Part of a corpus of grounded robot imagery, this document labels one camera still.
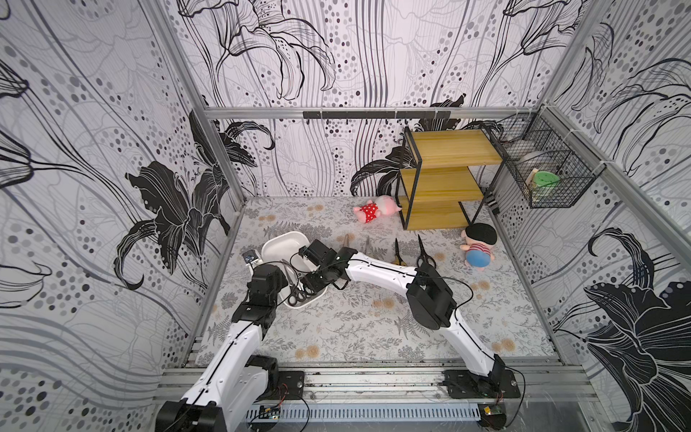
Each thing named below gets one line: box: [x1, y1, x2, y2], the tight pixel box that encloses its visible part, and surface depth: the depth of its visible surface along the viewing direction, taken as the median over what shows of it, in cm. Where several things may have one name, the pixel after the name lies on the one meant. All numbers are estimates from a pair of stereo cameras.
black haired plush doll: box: [459, 222, 498, 272], surface depth 98 cm
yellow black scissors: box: [394, 237, 408, 267], surface depth 103 cm
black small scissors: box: [287, 284, 306, 306], surface depth 90 cm
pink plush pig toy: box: [352, 195, 403, 225], surface depth 110 cm
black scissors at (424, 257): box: [416, 234, 437, 270], surface depth 100 cm
